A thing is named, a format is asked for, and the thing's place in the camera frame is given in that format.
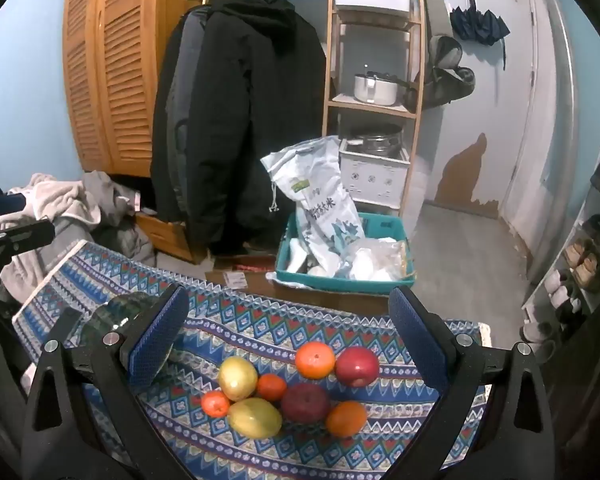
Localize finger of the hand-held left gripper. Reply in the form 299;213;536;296
0;217;57;286
0;193;27;215

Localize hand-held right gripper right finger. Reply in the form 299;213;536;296
380;287;556;480

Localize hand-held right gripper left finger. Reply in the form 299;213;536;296
20;282;191;480

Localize scalloped glass plate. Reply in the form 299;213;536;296
82;291;181;376

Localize orange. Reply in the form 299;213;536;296
295;342;337;380
325;401;368;438

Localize grey white clothes pile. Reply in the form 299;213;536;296
0;172;103;306

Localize clear plastic bags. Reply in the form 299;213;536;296
340;237;411;281

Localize small tangerine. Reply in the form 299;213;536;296
200;391;231;419
256;374;288;402

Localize grey garment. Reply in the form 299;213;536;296
80;170;157;263

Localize wooden drawer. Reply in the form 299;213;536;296
135;210;207;265

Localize teal plastic basket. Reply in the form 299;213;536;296
274;211;417;295

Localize white slipper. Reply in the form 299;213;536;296
520;321;558;361

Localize brown cardboard box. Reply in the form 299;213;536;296
205;260;391;317

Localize blue patterned tablecloth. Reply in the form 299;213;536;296
12;240;491;480

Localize dark red apple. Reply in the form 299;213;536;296
281;383;331;423

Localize white shoe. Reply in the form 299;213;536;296
544;270;581;308

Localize white plastic crate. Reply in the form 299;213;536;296
339;137;411;206

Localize white rice bag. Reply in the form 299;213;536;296
260;136;366;273

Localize tan shoe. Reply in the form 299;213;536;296
572;255;600;290
564;242;598;268

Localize wooden louvred wardrobe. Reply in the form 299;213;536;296
62;0;181;178

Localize steel pot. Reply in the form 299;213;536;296
347;125;405;155

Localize black shoe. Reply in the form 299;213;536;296
580;215;600;256

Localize grey jacket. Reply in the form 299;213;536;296
152;7;212;211

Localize white shoe rack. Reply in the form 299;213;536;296
520;125;600;356

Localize black coat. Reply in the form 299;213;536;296
150;0;328;256

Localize wooden shelf unit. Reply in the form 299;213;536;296
322;0;426;218

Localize white cooking pot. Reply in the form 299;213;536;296
354;72;406;107

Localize white door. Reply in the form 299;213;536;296
500;0;578;281

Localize olive hanging bag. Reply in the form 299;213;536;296
405;34;476;113

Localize dark folded umbrella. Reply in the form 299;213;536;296
450;0;511;71

